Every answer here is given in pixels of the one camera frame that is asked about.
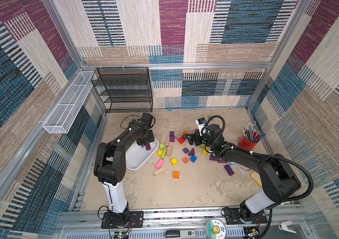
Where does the red cube block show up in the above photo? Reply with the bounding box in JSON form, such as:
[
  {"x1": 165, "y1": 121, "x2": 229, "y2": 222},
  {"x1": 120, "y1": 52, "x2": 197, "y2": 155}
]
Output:
[{"x1": 178, "y1": 137, "x2": 185, "y2": 144}]

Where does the black wire shelf rack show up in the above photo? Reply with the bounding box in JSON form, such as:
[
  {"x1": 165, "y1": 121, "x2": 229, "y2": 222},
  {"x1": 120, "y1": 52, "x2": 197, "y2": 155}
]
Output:
[{"x1": 92, "y1": 67, "x2": 153, "y2": 113}]

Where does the white wire mesh basket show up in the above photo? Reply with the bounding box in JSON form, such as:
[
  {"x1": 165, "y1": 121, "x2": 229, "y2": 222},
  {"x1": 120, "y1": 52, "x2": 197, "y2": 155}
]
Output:
[{"x1": 43, "y1": 71, "x2": 94, "y2": 134}]

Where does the yellow cube block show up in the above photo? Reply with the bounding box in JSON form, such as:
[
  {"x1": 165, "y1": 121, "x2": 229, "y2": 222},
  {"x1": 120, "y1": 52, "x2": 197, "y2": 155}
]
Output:
[{"x1": 171, "y1": 158, "x2": 178, "y2": 166}]

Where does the clear tape roll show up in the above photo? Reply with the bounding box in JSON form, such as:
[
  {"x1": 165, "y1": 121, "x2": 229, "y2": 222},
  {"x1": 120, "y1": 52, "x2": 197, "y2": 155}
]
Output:
[{"x1": 236, "y1": 164, "x2": 252, "y2": 174}]

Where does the white plastic storage bin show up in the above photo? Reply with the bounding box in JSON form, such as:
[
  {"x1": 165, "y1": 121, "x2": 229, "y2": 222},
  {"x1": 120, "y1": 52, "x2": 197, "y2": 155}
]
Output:
[{"x1": 126, "y1": 139, "x2": 159, "y2": 172}]

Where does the blue cube block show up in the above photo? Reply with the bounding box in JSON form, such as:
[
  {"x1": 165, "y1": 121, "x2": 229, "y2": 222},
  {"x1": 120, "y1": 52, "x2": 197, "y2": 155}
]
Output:
[{"x1": 190, "y1": 156, "x2": 197, "y2": 163}]

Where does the red-orange small cube block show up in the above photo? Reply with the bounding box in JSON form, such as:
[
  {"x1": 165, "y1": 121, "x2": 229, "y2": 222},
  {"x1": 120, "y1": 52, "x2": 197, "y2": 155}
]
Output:
[{"x1": 182, "y1": 157, "x2": 189, "y2": 164}]

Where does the purple triangle block centre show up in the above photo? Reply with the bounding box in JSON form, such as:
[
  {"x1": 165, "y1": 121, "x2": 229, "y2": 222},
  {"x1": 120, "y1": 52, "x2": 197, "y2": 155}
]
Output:
[{"x1": 188, "y1": 148, "x2": 195, "y2": 156}]

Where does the purple cylinder block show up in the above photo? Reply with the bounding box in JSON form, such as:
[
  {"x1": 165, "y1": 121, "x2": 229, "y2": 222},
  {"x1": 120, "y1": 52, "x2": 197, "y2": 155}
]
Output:
[{"x1": 224, "y1": 164, "x2": 234, "y2": 176}]

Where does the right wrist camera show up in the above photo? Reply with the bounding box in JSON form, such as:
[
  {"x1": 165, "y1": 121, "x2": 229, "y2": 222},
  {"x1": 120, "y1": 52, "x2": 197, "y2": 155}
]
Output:
[{"x1": 195, "y1": 118, "x2": 207, "y2": 135}]

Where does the long natural wood block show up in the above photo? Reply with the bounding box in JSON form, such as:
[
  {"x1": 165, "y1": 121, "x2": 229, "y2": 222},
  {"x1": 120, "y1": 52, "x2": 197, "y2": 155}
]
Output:
[{"x1": 153, "y1": 166, "x2": 167, "y2": 176}]

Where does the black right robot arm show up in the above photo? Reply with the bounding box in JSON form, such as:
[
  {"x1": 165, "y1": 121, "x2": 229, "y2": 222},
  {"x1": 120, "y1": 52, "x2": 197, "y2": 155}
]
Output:
[{"x1": 186, "y1": 118, "x2": 314, "y2": 224}]

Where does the green cube block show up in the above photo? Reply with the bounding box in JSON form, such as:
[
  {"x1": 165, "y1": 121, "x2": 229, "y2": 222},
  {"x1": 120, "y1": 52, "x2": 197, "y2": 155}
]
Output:
[{"x1": 159, "y1": 143, "x2": 165, "y2": 150}]

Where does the orange cube block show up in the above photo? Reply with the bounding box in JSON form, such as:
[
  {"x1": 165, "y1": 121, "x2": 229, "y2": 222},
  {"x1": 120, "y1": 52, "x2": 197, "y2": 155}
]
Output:
[{"x1": 173, "y1": 171, "x2": 179, "y2": 179}]

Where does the yellow calculator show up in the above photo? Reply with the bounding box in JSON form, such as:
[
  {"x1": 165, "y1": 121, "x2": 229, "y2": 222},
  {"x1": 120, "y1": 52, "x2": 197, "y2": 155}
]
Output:
[{"x1": 250, "y1": 171, "x2": 262, "y2": 187}]

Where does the purple rectangular block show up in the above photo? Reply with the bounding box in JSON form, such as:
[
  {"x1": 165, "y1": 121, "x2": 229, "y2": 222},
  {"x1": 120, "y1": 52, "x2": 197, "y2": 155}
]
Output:
[{"x1": 145, "y1": 143, "x2": 151, "y2": 150}]

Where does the natural wood block upright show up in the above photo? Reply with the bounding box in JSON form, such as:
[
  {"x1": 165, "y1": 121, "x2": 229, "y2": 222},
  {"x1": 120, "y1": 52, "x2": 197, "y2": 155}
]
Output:
[{"x1": 166, "y1": 145, "x2": 173, "y2": 156}]

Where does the pink rectangular block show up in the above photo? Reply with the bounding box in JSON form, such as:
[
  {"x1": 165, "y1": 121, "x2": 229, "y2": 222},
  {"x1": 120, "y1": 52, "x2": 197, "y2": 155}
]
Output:
[{"x1": 155, "y1": 159, "x2": 165, "y2": 169}]

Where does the round green logo sticker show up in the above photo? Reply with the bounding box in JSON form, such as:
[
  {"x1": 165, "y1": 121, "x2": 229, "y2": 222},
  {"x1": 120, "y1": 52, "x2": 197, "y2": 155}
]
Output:
[{"x1": 205, "y1": 219, "x2": 226, "y2": 239}]

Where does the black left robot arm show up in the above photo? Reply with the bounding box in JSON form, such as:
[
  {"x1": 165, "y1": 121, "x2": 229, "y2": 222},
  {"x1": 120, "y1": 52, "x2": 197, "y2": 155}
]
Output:
[{"x1": 94, "y1": 113, "x2": 155, "y2": 226}]

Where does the red pen holder cup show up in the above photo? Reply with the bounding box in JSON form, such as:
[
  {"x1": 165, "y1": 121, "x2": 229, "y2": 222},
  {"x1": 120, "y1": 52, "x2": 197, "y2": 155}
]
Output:
[{"x1": 238, "y1": 123, "x2": 267, "y2": 150}]

